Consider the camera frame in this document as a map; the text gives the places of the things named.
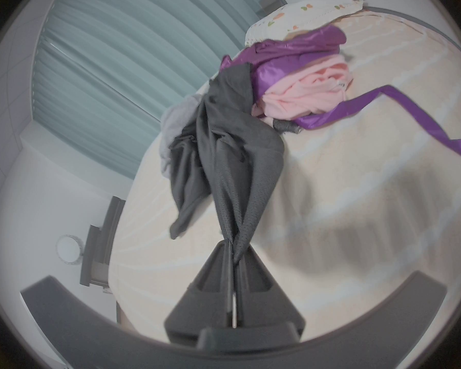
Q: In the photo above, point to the white printed pillow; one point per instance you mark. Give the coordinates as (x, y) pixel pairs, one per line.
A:
(292, 14)

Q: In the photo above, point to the blue-green curtain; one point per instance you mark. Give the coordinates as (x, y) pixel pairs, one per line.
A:
(138, 33)
(80, 110)

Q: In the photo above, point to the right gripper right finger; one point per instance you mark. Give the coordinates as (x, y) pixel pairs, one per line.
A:
(272, 309)

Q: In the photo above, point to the pink garment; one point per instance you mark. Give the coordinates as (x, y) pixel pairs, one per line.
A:
(299, 94)

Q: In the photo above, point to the grey bedside table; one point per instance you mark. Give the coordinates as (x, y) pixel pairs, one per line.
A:
(271, 2)

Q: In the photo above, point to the bed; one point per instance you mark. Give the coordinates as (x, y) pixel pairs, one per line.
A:
(368, 167)

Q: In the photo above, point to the grey knit garment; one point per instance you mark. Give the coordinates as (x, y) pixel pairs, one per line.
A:
(176, 121)

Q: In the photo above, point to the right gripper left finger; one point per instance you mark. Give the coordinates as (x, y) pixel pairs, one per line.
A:
(192, 313)

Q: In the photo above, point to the dark grey garment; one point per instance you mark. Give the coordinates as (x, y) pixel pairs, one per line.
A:
(288, 126)

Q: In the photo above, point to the black T-shirt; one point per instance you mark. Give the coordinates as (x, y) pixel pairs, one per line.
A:
(234, 148)

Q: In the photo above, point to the black dressing table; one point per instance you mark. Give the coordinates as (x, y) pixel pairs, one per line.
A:
(92, 256)

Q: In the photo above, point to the purple satin garment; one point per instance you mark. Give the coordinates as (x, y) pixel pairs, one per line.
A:
(292, 48)

